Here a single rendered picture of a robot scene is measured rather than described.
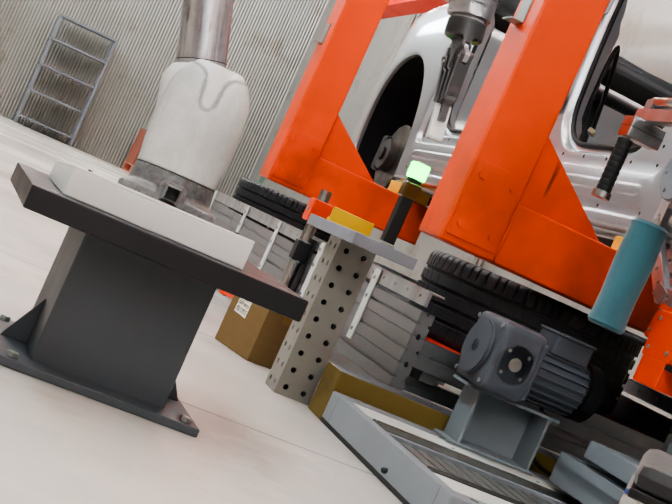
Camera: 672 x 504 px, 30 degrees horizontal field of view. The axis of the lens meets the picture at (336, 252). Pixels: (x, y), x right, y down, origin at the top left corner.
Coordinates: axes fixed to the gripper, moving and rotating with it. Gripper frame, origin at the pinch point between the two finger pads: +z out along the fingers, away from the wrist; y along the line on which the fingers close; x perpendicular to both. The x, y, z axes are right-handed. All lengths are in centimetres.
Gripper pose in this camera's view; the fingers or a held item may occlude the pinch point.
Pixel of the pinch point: (438, 122)
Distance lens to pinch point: 241.0
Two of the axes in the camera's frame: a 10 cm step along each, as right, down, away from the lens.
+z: -2.8, 9.6, -0.2
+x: 9.3, 2.8, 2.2
